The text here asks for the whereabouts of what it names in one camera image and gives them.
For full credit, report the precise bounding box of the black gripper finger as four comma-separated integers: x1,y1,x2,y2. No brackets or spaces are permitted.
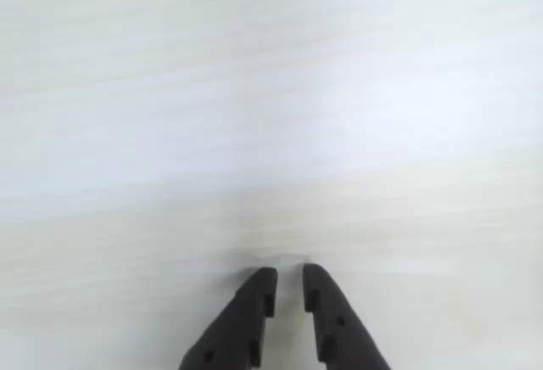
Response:
302,262,392,370
176,266,279,370

